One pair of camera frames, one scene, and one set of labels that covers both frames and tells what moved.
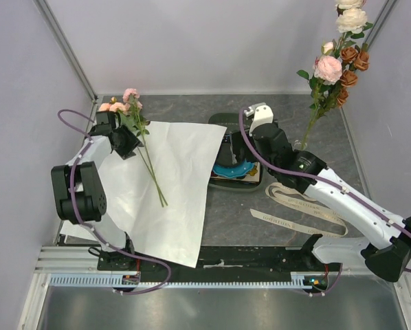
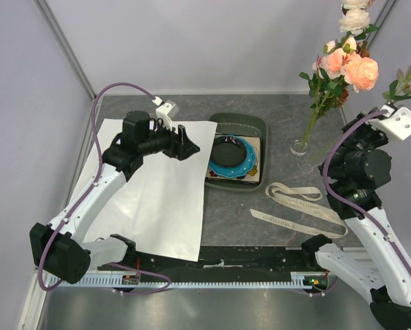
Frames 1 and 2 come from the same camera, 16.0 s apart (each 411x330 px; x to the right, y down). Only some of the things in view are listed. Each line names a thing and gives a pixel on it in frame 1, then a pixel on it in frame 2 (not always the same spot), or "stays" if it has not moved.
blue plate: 240,170 stays
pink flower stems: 130,116 → 410,83
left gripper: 133,142 → 181,146
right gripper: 238,141 → 379,137
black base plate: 218,262 stays
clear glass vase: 298,145 stays
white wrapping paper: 157,196 stays
